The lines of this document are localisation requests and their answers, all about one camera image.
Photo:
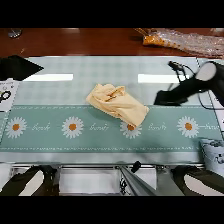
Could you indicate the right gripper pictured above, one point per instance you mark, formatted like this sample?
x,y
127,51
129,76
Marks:
x,y
170,97

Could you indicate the cream yellow shirt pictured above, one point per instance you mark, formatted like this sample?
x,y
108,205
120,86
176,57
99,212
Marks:
x,y
116,103

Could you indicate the orange item in clear wrap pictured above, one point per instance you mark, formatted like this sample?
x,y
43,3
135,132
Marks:
x,y
186,41

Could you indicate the white printed garment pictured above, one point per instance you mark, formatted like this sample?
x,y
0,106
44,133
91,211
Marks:
x,y
214,155

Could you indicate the white sheet with black print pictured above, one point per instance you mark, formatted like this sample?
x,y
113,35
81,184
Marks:
x,y
7,93

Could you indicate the grey round object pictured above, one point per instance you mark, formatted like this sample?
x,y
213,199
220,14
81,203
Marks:
x,y
14,32

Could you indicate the silver frame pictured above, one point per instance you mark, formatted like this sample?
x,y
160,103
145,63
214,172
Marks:
x,y
141,187

